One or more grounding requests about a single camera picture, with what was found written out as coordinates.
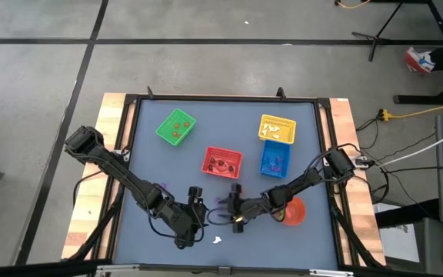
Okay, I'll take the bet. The yellow floor cable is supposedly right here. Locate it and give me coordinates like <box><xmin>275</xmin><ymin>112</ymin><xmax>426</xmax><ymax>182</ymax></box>
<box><xmin>377</xmin><ymin>98</ymin><xmax>443</xmax><ymax>122</ymax></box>

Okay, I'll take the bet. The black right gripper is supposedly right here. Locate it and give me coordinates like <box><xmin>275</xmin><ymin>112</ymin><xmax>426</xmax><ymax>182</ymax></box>
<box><xmin>225</xmin><ymin>183</ymin><xmax>269</xmax><ymax>235</ymax></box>

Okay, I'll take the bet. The red plastic basket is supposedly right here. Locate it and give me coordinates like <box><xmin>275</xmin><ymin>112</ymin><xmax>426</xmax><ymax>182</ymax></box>
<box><xmin>201</xmin><ymin>145</ymin><xmax>244</xmax><ymax>180</ymax></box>

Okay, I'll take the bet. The orange plastic bowl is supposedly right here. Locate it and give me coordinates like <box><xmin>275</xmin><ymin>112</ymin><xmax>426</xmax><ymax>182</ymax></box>
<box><xmin>280</xmin><ymin>196</ymin><xmax>308</xmax><ymax>227</ymax></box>

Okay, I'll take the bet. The yellow plastic basket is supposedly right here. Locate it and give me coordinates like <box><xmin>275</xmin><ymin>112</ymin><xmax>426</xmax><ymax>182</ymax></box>
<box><xmin>258</xmin><ymin>113</ymin><xmax>298</xmax><ymax>145</ymax></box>

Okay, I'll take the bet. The blue plastic basket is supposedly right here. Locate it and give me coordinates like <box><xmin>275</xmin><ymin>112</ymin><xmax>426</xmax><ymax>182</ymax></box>
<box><xmin>259</xmin><ymin>138</ymin><xmax>292</xmax><ymax>179</ymax></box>

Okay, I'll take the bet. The black tripod stand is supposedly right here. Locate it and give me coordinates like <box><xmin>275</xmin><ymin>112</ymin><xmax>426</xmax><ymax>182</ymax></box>
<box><xmin>351</xmin><ymin>0</ymin><xmax>443</xmax><ymax>62</ymax></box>

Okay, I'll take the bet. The black table frame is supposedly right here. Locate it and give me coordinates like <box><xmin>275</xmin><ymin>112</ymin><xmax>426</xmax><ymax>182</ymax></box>
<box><xmin>62</xmin><ymin>86</ymin><xmax>387</xmax><ymax>277</ymax></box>

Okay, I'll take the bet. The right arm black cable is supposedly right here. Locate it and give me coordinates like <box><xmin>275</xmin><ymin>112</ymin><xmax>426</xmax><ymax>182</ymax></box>
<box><xmin>205</xmin><ymin>206</ymin><xmax>232</xmax><ymax>227</ymax></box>

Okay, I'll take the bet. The white box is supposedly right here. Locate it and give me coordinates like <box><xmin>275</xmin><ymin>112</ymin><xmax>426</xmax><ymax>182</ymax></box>
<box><xmin>373</xmin><ymin>202</ymin><xmax>421</xmax><ymax>265</ymax></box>

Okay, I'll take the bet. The black stand foot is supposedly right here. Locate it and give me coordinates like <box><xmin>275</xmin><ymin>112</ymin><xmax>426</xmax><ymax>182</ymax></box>
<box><xmin>393</xmin><ymin>72</ymin><xmax>443</xmax><ymax>105</ymax></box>

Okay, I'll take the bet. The green plastic basket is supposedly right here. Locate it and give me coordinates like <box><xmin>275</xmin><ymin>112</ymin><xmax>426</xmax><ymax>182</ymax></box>
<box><xmin>155</xmin><ymin>108</ymin><xmax>198</xmax><ymax>148</ymax></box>

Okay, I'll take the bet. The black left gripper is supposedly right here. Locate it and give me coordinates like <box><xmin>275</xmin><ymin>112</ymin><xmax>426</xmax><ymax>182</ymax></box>
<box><xmin>163</xmin><ymin>185</ymin><xmax>209</xmax><ymax>250</ymax></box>

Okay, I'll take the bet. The white cable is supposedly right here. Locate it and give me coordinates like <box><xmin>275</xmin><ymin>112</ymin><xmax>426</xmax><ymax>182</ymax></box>
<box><xmin>375</xmin><ymin>122</ymin><xmax>443</xmax><ymax>169</ymax></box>

